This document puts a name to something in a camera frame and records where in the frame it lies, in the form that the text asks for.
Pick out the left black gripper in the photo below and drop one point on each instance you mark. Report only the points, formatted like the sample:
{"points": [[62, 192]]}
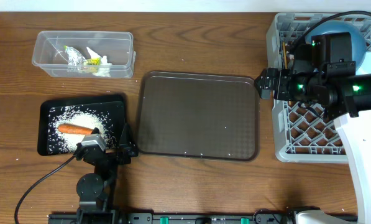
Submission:
{"points": [[132, 152]]}

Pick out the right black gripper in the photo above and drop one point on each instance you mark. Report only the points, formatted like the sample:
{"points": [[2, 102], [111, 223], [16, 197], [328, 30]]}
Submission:
{"points": [[282, 78]]}

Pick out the wooden chopstick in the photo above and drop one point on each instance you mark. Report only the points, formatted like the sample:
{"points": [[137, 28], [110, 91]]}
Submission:
{"points": [[285, 64]]}

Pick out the orange carrot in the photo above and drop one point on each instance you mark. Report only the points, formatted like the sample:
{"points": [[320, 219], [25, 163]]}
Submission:
{"points": [[74, 129]]}

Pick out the white rice pile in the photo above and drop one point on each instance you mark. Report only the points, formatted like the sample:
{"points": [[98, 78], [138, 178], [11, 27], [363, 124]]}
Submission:
{"points": [[86, 116]]}

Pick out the white tissue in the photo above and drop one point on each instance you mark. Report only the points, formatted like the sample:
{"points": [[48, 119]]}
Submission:
{"points": [[104, 67]]}

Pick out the green snack wrapper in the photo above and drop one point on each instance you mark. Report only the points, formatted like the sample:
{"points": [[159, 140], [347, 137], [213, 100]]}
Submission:
{"points": [[91, 65]]}

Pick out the foil wrapper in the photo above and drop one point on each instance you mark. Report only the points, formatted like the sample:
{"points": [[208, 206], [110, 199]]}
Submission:
{"points": [[75, 59]]}

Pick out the dark blue plate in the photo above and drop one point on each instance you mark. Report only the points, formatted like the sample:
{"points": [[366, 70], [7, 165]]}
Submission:
{"points": [[331, 27]]}

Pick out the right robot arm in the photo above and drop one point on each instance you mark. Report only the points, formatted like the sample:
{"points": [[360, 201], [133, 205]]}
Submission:
{"points": [[324, 72]]}

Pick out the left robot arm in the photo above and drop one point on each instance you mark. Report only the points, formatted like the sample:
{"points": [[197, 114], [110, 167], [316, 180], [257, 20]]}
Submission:
{"points": [[96, 190]]}

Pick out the black waste tray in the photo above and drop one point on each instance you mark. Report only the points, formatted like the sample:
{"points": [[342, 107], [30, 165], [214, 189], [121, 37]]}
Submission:
{"points": [[85, 100]]}

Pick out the grey dishwasher rack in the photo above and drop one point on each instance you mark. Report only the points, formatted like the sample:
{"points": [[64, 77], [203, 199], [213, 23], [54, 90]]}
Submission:
{"points": [[300, 135]]}

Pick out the brown serving tray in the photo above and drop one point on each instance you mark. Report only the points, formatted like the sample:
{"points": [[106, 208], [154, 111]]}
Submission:
{"points": [[198, 115]]}

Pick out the clear plastic bin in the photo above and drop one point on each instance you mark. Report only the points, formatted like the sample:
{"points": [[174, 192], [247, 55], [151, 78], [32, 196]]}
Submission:
{"points": [[50, 56]]}

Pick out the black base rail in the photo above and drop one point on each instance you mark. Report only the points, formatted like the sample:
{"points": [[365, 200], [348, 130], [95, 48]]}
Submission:
{"points": [[262, 216]]}

